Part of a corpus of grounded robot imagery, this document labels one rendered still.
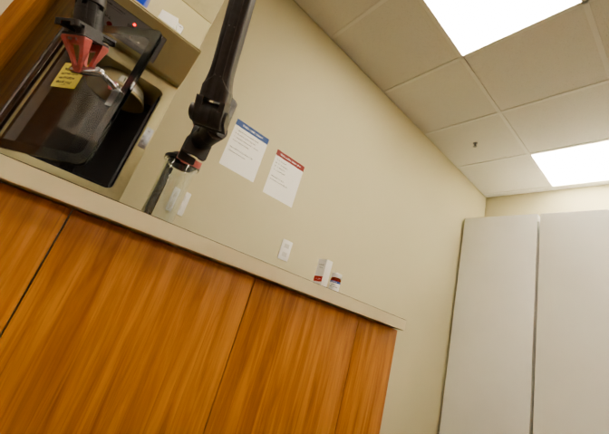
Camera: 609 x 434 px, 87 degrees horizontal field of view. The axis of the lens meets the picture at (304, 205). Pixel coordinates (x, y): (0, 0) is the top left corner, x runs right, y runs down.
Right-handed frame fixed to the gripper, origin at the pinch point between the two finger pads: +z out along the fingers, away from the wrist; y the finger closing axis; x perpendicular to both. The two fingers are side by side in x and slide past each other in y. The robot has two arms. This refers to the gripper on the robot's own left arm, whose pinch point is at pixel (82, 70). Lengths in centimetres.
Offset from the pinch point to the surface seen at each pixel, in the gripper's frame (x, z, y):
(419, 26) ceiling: 71, -91, -149
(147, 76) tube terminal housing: -7.1, -7.8, -27.6
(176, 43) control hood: 1.7, -18.6, -27.4
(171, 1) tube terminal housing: -10, -36, -37
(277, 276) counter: 48, 42, -24
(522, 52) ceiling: 133, -86, -159
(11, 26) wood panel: -19.0, -7.0, 2.5
